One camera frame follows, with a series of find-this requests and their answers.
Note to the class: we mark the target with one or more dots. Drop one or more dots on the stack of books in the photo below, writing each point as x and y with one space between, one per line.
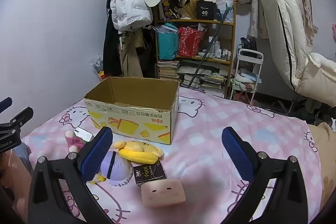
168 69

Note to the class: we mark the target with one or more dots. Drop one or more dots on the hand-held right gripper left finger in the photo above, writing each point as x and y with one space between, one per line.
95 153

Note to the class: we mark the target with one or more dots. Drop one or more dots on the dark printed bag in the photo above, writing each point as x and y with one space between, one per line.
169 7

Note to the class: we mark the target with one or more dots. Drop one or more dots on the pink square plush pillow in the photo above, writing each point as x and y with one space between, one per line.
164 192

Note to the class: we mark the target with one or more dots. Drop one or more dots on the cream folding sofa chair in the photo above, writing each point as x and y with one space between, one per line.
286 29

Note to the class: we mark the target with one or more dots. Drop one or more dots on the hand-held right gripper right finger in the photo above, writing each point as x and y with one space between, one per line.
237 153

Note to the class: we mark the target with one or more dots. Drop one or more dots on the tan fleece cushion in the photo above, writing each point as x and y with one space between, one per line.
324 150

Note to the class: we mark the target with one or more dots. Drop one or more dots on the teal bag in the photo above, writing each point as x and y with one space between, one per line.
168 43

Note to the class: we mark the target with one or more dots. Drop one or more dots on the pink plush doll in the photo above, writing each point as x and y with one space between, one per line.
73 141

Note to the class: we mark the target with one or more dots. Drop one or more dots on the purple plush doll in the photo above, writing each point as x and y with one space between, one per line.
118 169

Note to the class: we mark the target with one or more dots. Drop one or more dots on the silver foil packet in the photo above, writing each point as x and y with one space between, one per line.
85 134

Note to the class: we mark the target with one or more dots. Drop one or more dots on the black box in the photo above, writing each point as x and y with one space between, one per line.
206 11

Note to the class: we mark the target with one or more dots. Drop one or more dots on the black tissue pack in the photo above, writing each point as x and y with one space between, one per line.
149 174

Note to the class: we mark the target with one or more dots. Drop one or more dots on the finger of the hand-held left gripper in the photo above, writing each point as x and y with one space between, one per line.
23 115
5 104

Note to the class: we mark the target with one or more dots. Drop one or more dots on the long teal pole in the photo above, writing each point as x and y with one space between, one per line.
210 45

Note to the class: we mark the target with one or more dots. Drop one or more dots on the pile of flat books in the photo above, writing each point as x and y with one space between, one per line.
207 81

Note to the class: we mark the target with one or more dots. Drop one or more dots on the pink printed bed sheet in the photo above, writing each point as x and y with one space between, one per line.
204 140

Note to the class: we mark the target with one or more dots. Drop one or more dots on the beige trench coat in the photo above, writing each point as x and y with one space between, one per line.
131 56

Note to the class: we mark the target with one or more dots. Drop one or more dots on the row of cosmetic bottles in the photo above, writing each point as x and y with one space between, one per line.
220 52

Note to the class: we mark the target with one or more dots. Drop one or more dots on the yellow plush dog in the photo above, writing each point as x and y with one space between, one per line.
141 151

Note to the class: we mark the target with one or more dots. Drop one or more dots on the black bag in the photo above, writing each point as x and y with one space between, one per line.
248 47

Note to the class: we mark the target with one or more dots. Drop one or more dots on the cardboard box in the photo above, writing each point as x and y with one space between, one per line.
136 119

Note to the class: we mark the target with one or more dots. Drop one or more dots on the black coat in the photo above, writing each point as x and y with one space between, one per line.
111 48

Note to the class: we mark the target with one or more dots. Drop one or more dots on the red gift bag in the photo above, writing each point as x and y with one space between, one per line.
190 41

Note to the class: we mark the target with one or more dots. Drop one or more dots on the white step stool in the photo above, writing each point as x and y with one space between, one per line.
248 77

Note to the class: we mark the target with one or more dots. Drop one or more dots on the wooden shelf rack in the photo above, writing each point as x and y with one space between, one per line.
204 22

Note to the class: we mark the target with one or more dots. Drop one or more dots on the bag of plush toys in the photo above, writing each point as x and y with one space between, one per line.
97 67

